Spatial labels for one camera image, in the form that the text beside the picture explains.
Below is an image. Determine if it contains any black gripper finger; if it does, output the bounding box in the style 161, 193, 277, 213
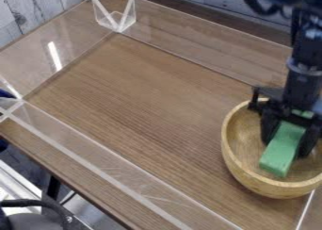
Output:
296, 120, 322, 158
260, 109, 280, 144

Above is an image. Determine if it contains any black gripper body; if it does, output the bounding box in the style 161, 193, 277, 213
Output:
247, 57, 322, 125

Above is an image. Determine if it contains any green rectangular block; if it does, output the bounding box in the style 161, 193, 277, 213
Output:
259, 109, 312, 178

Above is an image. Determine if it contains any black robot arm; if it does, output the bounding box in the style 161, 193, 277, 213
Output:
244, 0, 322, 158

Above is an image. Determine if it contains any brown wooden bowl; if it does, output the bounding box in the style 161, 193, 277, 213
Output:
220, 101, 322, 199

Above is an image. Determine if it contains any black table leg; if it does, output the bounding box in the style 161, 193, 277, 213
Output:
46, 176, 61, 200

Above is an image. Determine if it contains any metal bracket with screw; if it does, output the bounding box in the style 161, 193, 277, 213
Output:
53, 206, 93, 230

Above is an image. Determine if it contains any clear acrylic enclosure wall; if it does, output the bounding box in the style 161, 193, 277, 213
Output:
0, 0, 322, 230

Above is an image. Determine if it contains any black cable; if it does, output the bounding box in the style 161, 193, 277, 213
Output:
0, 198, 70, 230

